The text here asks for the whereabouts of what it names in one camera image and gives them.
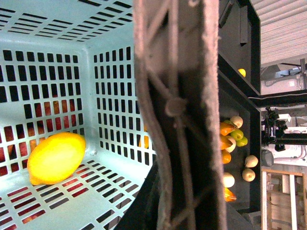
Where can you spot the light blue plastic basket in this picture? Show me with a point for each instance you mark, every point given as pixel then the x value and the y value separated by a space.
pixel 68 66

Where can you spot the yellow lemon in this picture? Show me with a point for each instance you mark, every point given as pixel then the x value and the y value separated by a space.
pixel 56 158

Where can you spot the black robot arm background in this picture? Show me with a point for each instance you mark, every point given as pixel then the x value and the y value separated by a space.
pixel 273 132

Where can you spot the orange fruit top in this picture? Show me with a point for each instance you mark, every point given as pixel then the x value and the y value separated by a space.
pixel 226 128

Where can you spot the orange fruit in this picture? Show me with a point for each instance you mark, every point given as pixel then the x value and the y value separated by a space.
pixel 226 128
pixel 229 196

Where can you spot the beige pear top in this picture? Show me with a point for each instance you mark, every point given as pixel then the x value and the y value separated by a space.
pixel 237 121

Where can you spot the beige pear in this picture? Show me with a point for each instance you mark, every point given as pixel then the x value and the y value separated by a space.
pixel 228 180
pixel 248 175
pixel 237 121
pixel 251 161

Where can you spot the green apple lower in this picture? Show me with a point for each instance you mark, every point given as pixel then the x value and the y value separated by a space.
pixel 242 142

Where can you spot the yellow fruit upper shelf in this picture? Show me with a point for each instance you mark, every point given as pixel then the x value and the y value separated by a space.
pixel 242 72

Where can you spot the beige pear bottom left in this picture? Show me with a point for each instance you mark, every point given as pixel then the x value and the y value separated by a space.
pixel 228 180

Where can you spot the beige pear right upper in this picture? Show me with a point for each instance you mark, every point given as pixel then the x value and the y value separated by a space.
pixel 251 161

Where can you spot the orange fruit bottom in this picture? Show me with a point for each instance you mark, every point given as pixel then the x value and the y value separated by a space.
pixel 229 196

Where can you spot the beige pear right lower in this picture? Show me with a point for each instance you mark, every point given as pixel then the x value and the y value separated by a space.
pixel 248 175

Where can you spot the wooden crate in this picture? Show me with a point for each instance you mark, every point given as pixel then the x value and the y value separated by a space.
pixel 283 200

